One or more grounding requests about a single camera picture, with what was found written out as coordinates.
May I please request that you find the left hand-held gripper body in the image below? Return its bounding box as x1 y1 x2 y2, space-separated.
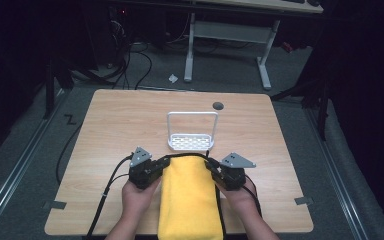
127 146 165 191

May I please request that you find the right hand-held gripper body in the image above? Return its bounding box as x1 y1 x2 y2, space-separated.
213 152 257 192

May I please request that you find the yellow towel with black trim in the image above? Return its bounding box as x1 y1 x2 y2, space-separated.
157 151 228 240

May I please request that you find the person's right hand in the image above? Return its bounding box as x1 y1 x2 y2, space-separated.
217 179 258 216

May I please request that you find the person's left hand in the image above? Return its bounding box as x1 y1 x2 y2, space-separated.
121 177 163 222

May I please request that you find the white metal rack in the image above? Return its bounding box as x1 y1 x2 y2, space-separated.
166 110 220 153

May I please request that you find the black stand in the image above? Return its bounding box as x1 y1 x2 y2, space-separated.
271 66 331 141
43 56 76 120

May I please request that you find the desk with white legs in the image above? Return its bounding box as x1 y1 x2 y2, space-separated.
183 0 324 91

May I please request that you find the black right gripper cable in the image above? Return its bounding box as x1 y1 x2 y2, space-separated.
242 174 264 218

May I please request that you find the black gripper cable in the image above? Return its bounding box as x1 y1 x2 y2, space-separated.
85 154 135 240
242 174 264 218

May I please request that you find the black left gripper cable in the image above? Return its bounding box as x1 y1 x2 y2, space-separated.
85 154 135 240

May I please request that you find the thin black floor cable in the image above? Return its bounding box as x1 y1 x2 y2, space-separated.
55 123 83 185

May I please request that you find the black floor cable loop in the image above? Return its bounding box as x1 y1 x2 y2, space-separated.
133 49 154 90

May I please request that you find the black floor cable bundle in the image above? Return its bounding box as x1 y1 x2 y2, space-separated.
104 41 132 90

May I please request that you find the metal floor rail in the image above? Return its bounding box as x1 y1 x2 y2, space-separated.
304 108 371 240
0 89 65 240

